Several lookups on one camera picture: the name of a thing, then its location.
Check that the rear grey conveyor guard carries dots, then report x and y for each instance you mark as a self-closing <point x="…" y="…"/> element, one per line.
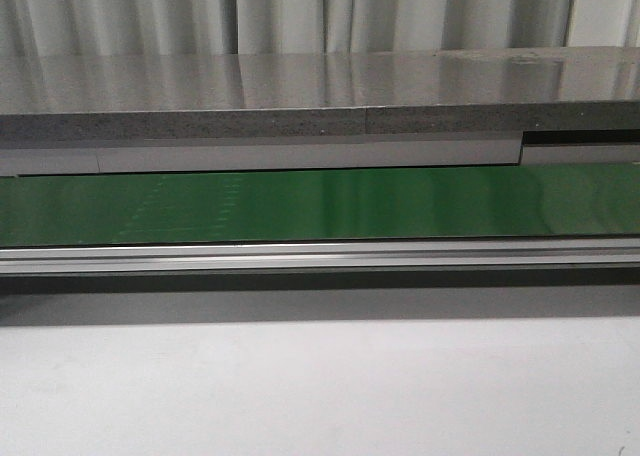
<point x="465" y="149"/>

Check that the green conveyor belt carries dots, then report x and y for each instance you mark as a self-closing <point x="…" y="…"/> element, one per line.
<point x="310" y="205"/>

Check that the grey stone-edged back table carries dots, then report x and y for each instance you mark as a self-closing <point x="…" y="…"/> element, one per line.
<point x="151" y="98"/>

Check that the white pleated curtain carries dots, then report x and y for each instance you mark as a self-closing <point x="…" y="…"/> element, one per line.
<point x="163" y="27"/>

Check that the front aluminium conveyor rail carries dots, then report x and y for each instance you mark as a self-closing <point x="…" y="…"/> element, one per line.
<point x="282" y="256"/>

